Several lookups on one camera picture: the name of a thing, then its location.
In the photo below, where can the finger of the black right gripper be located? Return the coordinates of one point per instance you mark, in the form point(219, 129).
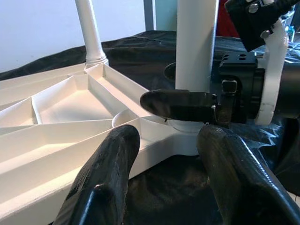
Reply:
point(170, 72)
point(178, 105)

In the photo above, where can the black plastic table cover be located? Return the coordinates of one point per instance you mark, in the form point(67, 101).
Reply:
point(164, 187)

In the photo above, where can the white plastic table top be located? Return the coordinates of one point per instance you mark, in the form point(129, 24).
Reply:
point(70, 105)

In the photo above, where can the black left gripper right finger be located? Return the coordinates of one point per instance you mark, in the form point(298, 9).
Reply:
point(239, 182)

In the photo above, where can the dark red fabric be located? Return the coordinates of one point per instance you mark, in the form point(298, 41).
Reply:
point(226, 25)

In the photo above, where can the white plastic table leg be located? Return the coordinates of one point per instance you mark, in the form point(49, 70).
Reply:
point(194, 47)
point(92, 35)

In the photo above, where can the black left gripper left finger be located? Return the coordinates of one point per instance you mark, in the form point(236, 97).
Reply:
point(103, 178)

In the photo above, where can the dark grey window frame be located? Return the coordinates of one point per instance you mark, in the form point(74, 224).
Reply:
point(148, 14)

